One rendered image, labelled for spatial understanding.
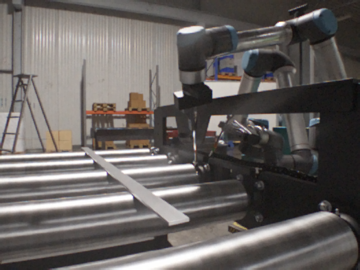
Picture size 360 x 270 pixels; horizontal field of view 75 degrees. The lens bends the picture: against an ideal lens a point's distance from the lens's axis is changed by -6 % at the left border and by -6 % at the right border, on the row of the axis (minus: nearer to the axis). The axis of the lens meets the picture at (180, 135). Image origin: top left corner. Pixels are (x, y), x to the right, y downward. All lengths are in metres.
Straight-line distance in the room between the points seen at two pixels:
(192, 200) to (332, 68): 0.95
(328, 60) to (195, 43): 0.72
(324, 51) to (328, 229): 0.96
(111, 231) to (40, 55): 10.79
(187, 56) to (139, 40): 11.01
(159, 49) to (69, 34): 3.86
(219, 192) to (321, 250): 0.30
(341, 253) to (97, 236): 0.45
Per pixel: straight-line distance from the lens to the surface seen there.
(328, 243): 0.47
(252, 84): 1.46
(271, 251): 0.40
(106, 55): 11.30
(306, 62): 1.92
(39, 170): 1.14
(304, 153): 1.21
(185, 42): 0.79
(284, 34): 1.30
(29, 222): 0.57
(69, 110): 10.88
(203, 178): 0.98
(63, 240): 0.58
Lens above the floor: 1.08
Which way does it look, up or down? 3 degrees down
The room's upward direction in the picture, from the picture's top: straight up
